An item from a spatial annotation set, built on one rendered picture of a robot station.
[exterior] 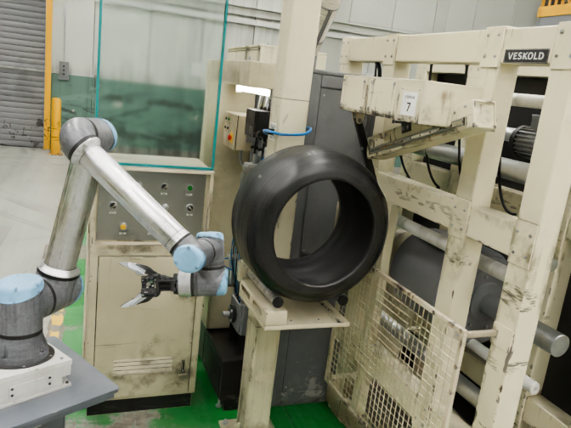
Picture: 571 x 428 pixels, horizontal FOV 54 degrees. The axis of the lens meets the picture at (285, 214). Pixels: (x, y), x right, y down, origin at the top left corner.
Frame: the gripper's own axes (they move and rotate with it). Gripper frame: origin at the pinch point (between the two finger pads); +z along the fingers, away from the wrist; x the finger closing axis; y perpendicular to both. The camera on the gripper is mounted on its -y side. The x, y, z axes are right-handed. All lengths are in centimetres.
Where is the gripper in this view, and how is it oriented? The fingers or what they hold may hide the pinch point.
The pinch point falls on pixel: (119, 284)
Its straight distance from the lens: 200.3
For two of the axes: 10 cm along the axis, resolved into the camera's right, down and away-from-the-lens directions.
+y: 0.6, 0.3, -10.0
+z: -10.0, 0.2, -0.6
